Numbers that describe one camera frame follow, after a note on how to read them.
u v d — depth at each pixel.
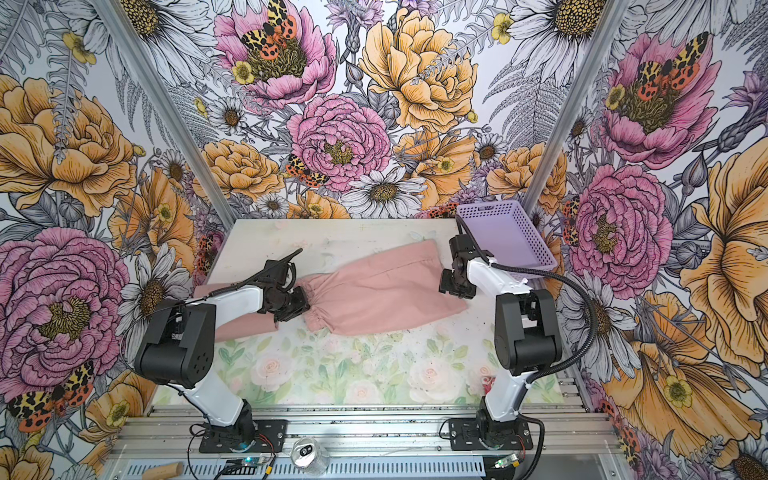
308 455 0.60
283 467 0.71
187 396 0.53
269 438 0.73
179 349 0.48
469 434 0.74
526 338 0.49
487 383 0.80
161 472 0.68
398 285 1.02
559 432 0.76
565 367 0.47
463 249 0.78
